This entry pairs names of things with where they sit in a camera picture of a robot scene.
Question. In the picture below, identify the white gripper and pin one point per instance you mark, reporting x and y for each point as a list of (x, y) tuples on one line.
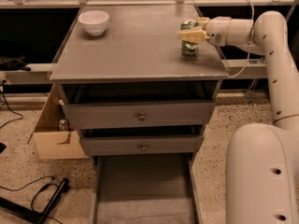
[(217, 30)]

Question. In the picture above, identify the green soda can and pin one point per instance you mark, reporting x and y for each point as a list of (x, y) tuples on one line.
[(188, 48)]

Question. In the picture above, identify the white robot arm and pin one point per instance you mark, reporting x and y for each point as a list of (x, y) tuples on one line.
[(262, 160)]

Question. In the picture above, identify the grey top drawer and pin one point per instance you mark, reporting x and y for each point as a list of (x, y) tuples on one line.
[(129, 115)]

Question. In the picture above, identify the grey drawer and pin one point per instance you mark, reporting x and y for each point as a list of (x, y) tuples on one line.
[(145, 189), (141, 145), (129, 115)]

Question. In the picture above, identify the grey drawer cabinet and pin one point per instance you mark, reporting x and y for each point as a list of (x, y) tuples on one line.
[(142, 90)]

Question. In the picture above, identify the grey middle drawer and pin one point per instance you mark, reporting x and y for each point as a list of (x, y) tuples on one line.
[(141, 145)]

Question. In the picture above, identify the small can in box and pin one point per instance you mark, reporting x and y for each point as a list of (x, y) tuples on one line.
[(63, 125)]

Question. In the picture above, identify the grey bottom drawer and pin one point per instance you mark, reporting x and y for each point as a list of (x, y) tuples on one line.
[(145, 189)]

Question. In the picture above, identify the white ceramic bowl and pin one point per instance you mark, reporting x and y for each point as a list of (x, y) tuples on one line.
[(93, 22)]

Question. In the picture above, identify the cardboard box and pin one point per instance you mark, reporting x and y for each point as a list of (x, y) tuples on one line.
[(52, 144)]

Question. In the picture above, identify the black cloth object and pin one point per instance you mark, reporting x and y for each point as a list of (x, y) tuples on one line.
[(13, 64)]

